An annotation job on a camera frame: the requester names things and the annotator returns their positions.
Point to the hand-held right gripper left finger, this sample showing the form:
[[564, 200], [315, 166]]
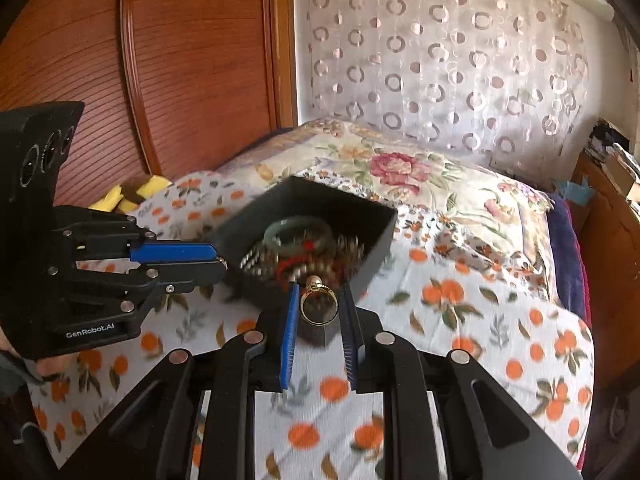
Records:
[[289, 345]]

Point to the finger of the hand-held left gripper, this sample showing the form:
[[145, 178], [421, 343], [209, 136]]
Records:
[[175, 252], [200, 275]]

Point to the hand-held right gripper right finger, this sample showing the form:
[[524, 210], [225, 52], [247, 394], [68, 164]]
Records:
[[348, 345]]

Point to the green jade bangle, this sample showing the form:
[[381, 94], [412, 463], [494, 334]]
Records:
[[272, 235]]

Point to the black cardboard box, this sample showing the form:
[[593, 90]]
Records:
[[370, 255]]

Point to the person's left hand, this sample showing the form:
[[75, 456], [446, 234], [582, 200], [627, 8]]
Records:
[[50, 371]]

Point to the yellow foam piece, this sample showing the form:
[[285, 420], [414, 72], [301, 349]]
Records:
[[107, 199]]

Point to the orange fruit print bedsheet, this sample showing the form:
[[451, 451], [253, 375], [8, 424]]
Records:
[[450, 335]]

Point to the floral pillow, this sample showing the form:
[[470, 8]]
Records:
[[400, 170]]

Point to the wooden headboard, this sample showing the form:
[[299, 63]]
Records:
[[200, 60]]

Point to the purple blanket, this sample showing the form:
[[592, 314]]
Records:
[[565, 260]]

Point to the blue paper piece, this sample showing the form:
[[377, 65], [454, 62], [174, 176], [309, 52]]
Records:
[[575, 192]]

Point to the wooden cabinet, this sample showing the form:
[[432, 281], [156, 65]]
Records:
[[610, 240]]

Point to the white circle pattern curtain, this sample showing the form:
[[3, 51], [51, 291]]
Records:
[[450, 60]]

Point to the stack of papers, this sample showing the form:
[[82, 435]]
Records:
[[620, 160]]

